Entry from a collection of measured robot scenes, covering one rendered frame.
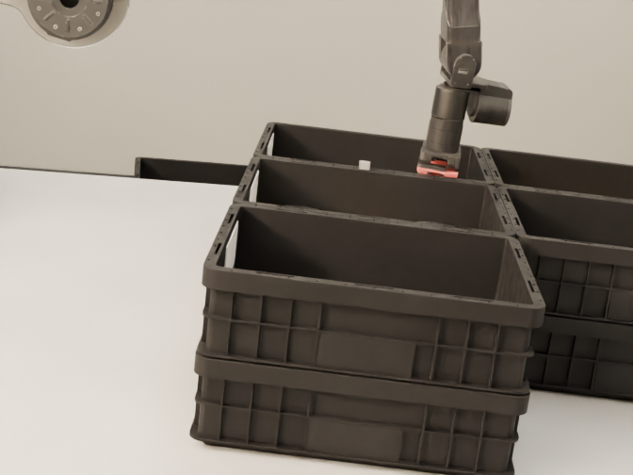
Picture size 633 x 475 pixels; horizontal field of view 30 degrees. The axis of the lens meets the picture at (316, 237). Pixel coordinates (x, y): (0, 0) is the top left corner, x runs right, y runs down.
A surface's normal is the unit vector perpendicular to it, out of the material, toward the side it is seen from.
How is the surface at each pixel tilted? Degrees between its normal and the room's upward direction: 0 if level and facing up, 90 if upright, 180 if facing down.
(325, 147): 90
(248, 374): 90
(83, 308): 0
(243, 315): 90
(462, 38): 96
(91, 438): 0
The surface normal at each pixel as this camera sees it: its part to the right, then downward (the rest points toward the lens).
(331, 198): -0.04, 0.28
